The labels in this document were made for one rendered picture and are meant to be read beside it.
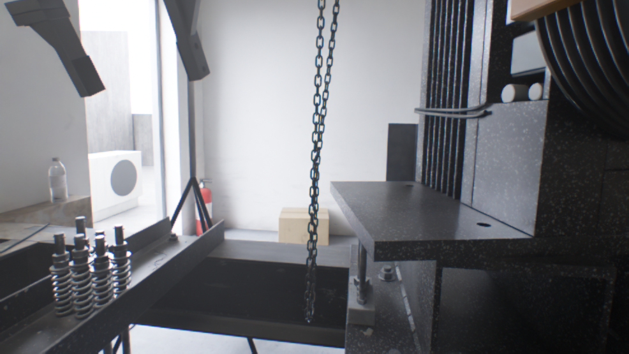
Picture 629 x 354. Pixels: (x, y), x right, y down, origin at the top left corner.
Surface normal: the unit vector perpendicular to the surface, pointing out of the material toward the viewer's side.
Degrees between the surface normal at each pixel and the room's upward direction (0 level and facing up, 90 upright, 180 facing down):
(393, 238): 0
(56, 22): 83
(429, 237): 0
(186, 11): 113
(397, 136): 90
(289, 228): 90
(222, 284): 90
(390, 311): 0
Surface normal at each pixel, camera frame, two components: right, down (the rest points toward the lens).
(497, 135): -1.00, 0.00
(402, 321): 0.02, -0.99
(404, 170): 0.08, 0.12
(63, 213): 0.99, 0.04
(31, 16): -0.10, 0.50
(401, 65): -0.14, 0.11
